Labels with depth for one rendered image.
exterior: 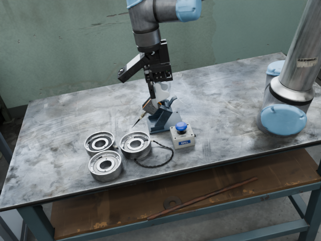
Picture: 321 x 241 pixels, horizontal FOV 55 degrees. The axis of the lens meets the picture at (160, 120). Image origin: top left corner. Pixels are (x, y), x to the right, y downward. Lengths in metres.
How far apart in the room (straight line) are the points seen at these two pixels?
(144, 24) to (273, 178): 0.78
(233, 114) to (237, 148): 0.18
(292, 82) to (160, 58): 0.36
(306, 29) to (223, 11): 1.93
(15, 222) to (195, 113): 1.13
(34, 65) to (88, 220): 1.74
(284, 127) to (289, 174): 0.45
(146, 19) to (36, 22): 1.79
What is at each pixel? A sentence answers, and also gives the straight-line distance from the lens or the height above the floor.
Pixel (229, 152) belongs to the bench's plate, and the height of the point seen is 0.80.
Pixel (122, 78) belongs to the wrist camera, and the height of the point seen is 1.06.
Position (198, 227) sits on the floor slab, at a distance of 1.80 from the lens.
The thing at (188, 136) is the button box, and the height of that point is 0.84.
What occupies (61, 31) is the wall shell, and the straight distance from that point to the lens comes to 2.58.
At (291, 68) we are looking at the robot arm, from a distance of 0.84.
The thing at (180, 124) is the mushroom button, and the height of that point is 0.88.
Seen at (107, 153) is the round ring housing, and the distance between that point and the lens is 1.04.
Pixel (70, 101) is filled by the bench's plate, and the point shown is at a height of 0.80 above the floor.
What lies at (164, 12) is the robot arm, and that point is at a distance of 0.82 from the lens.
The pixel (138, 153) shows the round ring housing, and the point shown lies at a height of 0.83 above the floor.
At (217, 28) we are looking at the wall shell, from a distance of 2.72.
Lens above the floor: 1.52
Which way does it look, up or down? 38 degrees down
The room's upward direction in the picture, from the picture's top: 9 degrees counter-clockwise
